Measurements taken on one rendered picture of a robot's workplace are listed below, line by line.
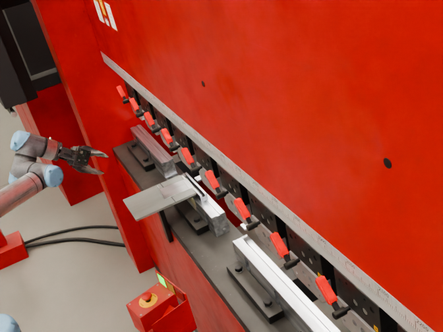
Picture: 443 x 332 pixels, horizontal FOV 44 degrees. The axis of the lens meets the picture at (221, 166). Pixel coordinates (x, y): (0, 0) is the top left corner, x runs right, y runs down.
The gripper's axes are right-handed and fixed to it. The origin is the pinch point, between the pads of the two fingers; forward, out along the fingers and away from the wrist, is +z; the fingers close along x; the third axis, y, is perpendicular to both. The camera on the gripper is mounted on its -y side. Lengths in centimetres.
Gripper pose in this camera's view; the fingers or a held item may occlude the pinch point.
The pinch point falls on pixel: (102, 164)
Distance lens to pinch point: 218.7
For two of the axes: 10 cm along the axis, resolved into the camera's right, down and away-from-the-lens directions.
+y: 5.6, 0.5, -8.3
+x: 2.3, -9.7, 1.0
